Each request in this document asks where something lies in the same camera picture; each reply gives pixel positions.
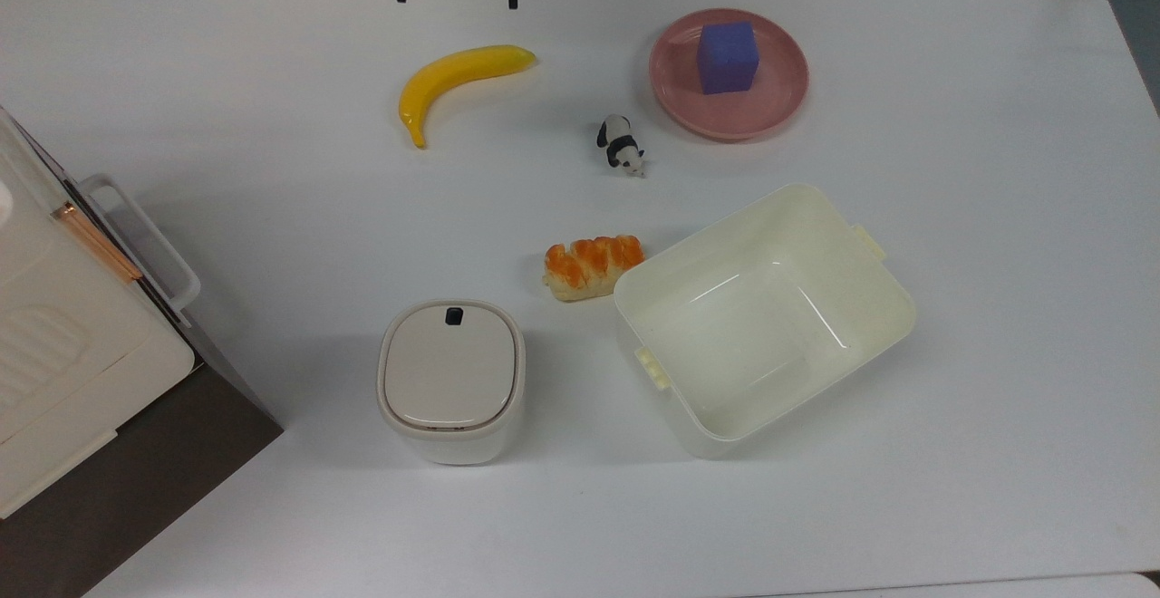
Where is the dark drawer with white handle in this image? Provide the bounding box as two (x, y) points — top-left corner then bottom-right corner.
(56, 174), (202, 327)

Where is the cream open plastic bin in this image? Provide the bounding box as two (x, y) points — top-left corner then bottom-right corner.
(614, 183), (917, 460)

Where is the dark wood drawer cabinet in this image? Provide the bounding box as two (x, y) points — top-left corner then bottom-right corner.
(0, 113), (285, 598)

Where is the yellow toy banana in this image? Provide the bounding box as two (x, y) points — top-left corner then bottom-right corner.
(399, 44), (537, 150)

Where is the small panda figurine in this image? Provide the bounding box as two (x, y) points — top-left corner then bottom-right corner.
(596, 114), (647, 179)

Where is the purple foam cube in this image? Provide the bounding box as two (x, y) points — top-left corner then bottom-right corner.
(696, 21), (759, 95)

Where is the pink round plate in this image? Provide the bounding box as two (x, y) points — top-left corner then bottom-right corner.
(648, 7), (810, 142)

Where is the orange glazed toy bread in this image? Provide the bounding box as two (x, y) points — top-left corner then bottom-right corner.
(543, 235), (646, 303)

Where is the small beige lidded trash can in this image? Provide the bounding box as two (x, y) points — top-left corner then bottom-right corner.
(377, 299), (527, 466)

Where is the cream plastic storage box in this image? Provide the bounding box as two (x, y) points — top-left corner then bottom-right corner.
(0, 107), (196, 520)

